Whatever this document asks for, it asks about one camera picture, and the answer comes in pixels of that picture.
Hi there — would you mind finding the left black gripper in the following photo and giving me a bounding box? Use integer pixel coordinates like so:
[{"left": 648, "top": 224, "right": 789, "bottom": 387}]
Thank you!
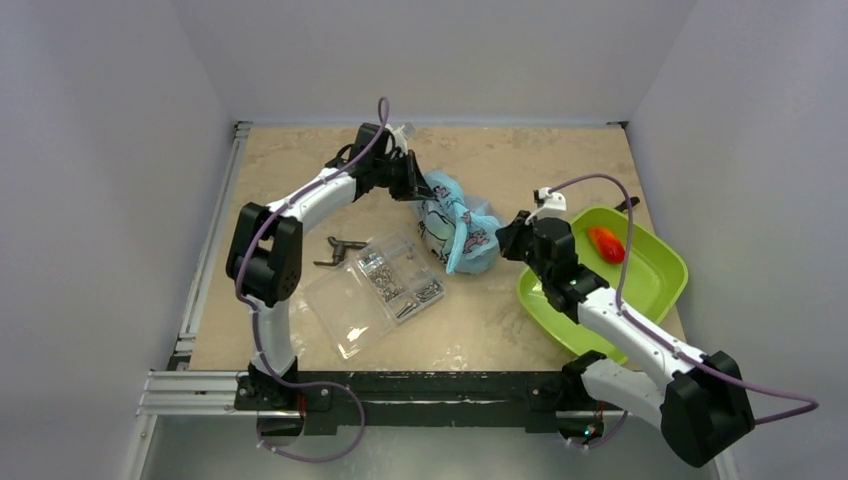
[{"left": 372, "top": 149, "right": 435, "bottom": 202}]

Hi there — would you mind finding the light blue plastic bag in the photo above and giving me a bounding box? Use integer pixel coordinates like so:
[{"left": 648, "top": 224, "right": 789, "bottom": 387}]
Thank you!
[{"left": 415, "top": 171, "right": 505, "bottom": 275}]

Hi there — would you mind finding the red orange fake fruit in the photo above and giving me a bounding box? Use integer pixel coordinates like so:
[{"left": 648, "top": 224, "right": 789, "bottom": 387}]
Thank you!
[{"left": 587, "top": 226, "right": 627, "bottom": 265}]

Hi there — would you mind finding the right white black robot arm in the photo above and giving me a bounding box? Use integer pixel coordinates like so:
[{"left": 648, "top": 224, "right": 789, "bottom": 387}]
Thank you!
[{"left": 496, "top": 211, "right": 755, "bottom": 467}]

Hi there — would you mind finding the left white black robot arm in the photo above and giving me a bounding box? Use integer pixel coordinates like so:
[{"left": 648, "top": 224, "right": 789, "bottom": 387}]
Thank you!
[{"left": 226, "top": 123, "right": 435, "bottom": 409}]

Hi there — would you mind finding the clear plastic screw box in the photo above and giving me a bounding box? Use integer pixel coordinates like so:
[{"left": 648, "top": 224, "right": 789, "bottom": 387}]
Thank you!
[{"left": 305, "top": 233, "right": 445, "bottom": 360}]

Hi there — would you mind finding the black metal clamp tool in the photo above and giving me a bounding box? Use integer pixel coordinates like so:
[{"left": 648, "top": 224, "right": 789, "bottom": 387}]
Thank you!
[{"left": 313, "top": 236, "right": 369, "bottom": 267}]

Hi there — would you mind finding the black yellow screwdriver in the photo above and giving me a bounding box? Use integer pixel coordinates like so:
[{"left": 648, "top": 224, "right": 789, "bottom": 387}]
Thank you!
[{"left": 614, "top": 196, "right": 641, "bottom": 214}]

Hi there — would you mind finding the lime green plastic tray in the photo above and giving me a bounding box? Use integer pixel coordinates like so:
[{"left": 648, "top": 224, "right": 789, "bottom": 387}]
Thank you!
[{"left": 516, "top": 206, "right": 688, "bottom": 364}]

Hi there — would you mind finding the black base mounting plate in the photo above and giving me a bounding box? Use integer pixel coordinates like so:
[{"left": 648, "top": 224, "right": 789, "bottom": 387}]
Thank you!
[{"left": 234, "top": 369, "right": 617, "bottom": 442}]

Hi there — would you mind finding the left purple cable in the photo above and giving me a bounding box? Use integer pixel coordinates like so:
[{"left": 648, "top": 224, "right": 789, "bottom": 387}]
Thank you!
[{"left": 233, "top": 96, "right": 392, "bottom": 465}]

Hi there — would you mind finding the purple cable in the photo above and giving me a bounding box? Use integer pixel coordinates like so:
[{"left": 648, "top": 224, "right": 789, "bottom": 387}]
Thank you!
[
  {"left": 233, "top": 96, "right": 392, "bottom": 465},
  {"left": 547, "top": 173, "right": 820, "bottom": 452}
]

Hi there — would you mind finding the aluminium front rail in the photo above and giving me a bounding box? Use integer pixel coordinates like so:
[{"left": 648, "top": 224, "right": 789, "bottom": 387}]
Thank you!
[{"left": 136, "top": 369, "right": 722, "bottom": 419}]

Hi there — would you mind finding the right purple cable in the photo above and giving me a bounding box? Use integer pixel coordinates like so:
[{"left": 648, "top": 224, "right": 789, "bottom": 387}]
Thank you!
[{"left": 547, "top": 173, "right": 820, "bottom": 452}]

